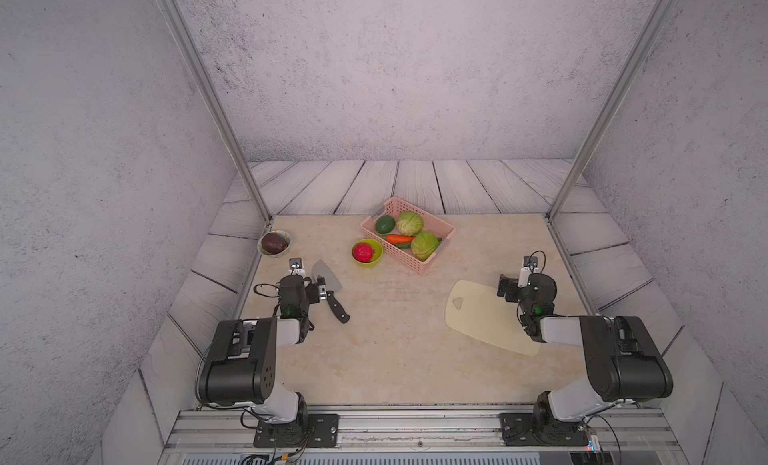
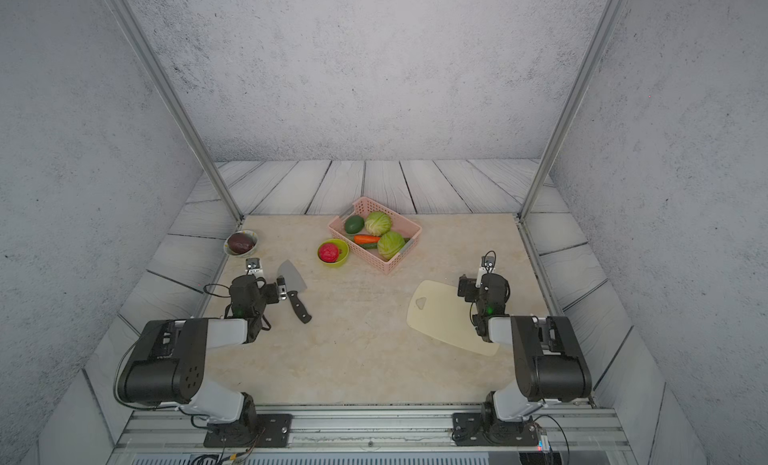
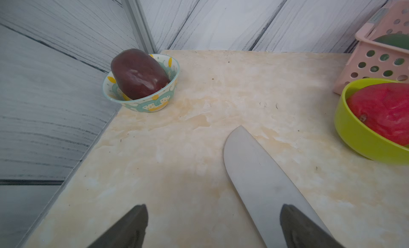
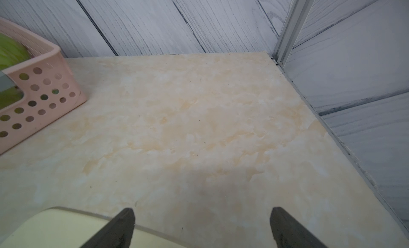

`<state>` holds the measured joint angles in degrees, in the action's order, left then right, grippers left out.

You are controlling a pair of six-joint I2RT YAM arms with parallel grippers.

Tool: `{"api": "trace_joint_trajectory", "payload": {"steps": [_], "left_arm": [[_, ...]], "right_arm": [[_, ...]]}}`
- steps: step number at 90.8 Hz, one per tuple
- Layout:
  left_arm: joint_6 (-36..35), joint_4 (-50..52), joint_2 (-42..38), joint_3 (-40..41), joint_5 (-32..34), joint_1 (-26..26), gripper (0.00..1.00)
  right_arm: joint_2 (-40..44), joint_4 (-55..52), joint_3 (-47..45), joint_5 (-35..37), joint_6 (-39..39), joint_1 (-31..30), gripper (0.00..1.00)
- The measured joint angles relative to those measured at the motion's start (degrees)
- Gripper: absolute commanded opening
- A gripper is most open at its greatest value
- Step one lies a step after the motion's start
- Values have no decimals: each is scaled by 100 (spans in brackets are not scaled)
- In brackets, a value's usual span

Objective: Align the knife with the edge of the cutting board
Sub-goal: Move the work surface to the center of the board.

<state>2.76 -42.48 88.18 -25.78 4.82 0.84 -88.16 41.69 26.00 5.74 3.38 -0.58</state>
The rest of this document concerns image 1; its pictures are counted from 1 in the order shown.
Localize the cleaver knife black handle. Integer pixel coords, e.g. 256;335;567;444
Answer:
311;260;350;324

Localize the cream plastic cutting board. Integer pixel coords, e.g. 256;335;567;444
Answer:
445;280;540;356

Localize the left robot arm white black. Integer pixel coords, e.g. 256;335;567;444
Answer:
196;275;326;430

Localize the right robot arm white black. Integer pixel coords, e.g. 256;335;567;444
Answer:
497;273;674;446

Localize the red pink fruit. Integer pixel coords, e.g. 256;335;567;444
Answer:
352;242;375;263

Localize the dark brown fruit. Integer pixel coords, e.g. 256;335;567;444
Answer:
260;232;289;255

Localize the lime green bowl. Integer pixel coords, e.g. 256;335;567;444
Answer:
351;239;384;267

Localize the patterned ceramic bowl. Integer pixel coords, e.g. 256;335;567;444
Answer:
258;230;291;257

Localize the orange carrot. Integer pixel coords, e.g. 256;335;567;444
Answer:
385;234;414;245

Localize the green cabbage front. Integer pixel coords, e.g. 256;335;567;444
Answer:
410;231;441;262

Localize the green cabbage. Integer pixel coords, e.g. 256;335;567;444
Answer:
396;210;424;236
410;231;441;262

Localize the dark green avocado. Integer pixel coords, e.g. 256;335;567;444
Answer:
375;214;396;235

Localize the pink perforated plastic basket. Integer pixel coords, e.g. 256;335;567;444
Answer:
360;197;456;275

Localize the green cabbage rear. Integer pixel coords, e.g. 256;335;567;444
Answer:
396;210;424;236

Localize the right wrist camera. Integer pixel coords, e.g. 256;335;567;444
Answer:
518;254;540;288

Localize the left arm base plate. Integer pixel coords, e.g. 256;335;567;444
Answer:
253;414;339;449

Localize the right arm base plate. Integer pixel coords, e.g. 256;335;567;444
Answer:
499;413;590;447

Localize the aluminium front rail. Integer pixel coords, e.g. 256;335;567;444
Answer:
160;404;689;464

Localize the right aluminium frame post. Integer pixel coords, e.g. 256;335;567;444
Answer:
546;0;678;224

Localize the aluminium frame post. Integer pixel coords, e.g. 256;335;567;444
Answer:
156;0;272;223
546;0;678;224

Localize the left aluminium frame post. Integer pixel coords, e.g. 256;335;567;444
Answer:
156;0;272;223

